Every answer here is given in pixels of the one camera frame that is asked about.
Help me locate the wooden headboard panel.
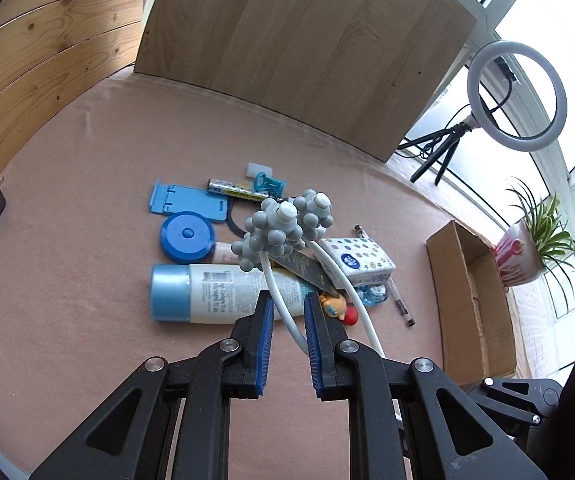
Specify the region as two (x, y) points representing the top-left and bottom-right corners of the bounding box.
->
(135, 0), (476, 160)

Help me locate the black gel pen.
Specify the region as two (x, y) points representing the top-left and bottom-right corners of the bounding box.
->
(353, 224), (415, 327)

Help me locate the yellow silver tube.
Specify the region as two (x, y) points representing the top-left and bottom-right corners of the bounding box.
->
(207, 178), (268, 203)

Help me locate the cardboard box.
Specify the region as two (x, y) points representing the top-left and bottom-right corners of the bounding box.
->
(426, 220), (516, 386)

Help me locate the blue round tin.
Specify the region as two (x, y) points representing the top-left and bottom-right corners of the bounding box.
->
(159, 211), (216, 264)

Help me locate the white ring light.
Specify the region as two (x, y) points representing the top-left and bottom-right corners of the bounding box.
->
(465, 40), (569, 153)

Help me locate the clear blue glass item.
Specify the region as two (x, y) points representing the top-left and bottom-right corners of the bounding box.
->
(356, 284), (388, 308)

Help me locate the dark blue cable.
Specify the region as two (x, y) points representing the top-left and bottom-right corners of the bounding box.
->
(225, 198), (248, 238)

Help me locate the blue phone stand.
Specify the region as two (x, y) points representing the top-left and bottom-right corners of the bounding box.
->
(148, 181), (229, 222)

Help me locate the small white eraser block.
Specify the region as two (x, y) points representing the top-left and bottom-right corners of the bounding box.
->
(246, 162), (273, 179)

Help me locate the red white flower pot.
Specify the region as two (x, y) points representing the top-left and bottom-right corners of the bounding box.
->
(493, 220), (545, 287)

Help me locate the black printed card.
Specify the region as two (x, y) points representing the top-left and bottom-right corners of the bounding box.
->
(269, 252), (339, 297)

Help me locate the grey ball neck massager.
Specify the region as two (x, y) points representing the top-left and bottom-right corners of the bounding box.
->
(232, 188), (385, 356)

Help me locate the green spider plant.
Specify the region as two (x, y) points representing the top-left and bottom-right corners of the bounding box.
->
(507, 177), (575, 310)

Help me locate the white lotion bottle blue cap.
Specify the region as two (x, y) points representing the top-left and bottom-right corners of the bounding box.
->
(149, 262), (319, 325)

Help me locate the teal clip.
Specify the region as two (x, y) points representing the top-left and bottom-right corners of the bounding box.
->
(254, 171), (286, 198)

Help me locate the orange cartoon figurine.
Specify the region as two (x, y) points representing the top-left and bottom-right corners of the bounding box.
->
(319, 292), (359, 326)

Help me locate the white dotted tissue pack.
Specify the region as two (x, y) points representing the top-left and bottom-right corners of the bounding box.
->
(319, 237), (396, 286)

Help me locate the black tripod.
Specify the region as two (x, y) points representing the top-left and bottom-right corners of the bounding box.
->
(398, 115), (478, 185)

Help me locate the pink bottle grey cap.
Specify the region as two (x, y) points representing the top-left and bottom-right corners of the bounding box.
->
(211, 242), (238, 264)

